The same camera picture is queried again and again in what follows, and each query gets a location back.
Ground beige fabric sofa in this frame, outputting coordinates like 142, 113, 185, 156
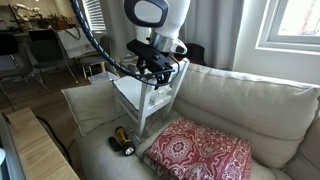
61, 61, 320, 180

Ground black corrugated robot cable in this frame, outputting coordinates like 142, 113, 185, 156
69, 0, 181, 88

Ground red patterned cushion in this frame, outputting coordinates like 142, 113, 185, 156
144, 116, 253, 180

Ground clear plastic storage box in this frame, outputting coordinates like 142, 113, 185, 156
87, 70, 120, 85

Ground beige sofa back cushion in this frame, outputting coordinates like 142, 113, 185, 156
284, 111, 320, 180
173, 61, 320, 169

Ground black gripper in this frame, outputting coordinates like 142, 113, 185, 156
137, 59, 172, 90

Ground white framed window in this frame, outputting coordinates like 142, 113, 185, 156
254, 0, 320, 54

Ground grey curtain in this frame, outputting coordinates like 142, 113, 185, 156
179, 0, 246, 71
99, 0, 138, 64

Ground yellow black flashlight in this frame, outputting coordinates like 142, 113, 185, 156
107, 125, 136, 158

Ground thin black floor cable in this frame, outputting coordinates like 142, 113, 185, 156
35, 115, 73, 166

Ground beige throw pillow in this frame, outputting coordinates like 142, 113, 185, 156
60, 79, 141, 137

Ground grey office chair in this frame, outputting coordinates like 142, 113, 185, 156
79, 34, 119, 79

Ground light wooden table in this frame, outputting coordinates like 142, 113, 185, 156
0, 107, 81, 180

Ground grey metal rail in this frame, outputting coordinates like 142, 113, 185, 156
0, 113, 26, 180

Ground black folding chair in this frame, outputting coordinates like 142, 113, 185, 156
0, 31, 51, 111
28, 29, 79, 84

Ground grey white striped blanket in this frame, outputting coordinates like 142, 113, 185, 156
119, 53, 141, 76

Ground black hat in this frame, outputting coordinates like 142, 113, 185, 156
184, 43, 208, 67

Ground white window blinds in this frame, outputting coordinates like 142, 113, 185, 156
81, 0, 108, 33

